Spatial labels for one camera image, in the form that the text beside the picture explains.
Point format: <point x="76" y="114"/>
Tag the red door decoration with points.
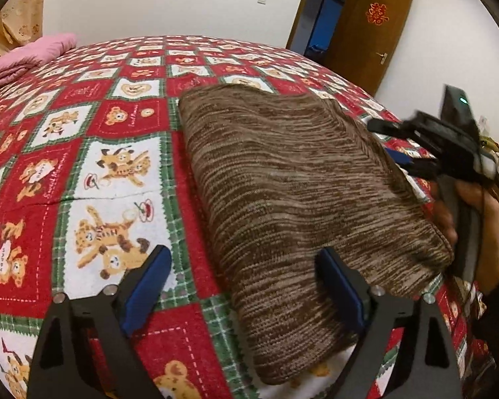
<point x="377" y="14"/>

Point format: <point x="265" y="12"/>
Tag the brown knit sun sweater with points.
<point x="281" y="177"/>

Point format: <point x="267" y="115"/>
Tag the person's right hand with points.
<point x="487" y="273"/>

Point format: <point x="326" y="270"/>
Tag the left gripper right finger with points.
<point x="426" y="365"/>

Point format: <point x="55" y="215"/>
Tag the folded pink blanket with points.
<point x="19" y="61"/>

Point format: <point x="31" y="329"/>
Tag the brown wooden door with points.
<point x="360" y="52"/>

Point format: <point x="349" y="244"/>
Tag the beige patterned curtain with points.
<point x="21" y="22"/>

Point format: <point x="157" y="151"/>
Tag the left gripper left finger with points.
<point x="62" y="365"/>

